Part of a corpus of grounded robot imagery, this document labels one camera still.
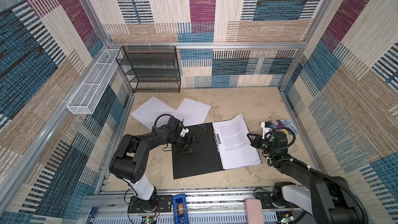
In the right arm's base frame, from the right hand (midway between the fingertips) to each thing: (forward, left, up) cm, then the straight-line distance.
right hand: (247, 136), depth 88 cm
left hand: (-3, +28, -3) cm, 29 cm away
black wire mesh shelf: (+50, +60, +10) cm, 78 cm away
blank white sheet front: (+24, +32, -8) cm, 41 cm away
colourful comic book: (-1, -9, +11) cm, 14 cm away
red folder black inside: (-8, +24, -7) cm, 26 cm away
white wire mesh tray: (+20, +91, +12) cm, 94 cm away
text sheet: (-5, +6, -6) cm, 10 cm away
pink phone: (-34, +3, -6) cm, 35 cm away
